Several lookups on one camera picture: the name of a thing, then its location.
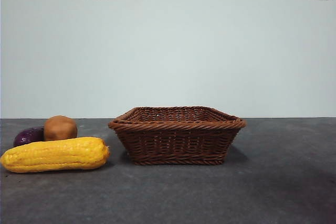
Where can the brown potato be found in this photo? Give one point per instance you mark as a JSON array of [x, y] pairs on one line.
[[60, 128]]

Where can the yellow corn cob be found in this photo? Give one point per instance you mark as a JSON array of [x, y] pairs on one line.
[[55, 154]]

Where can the brown wicker basket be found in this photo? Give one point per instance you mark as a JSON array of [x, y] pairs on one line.
[[178, 142]]

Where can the purple eggplant with green stem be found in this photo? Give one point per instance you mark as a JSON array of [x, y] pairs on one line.
[[27, 136]]

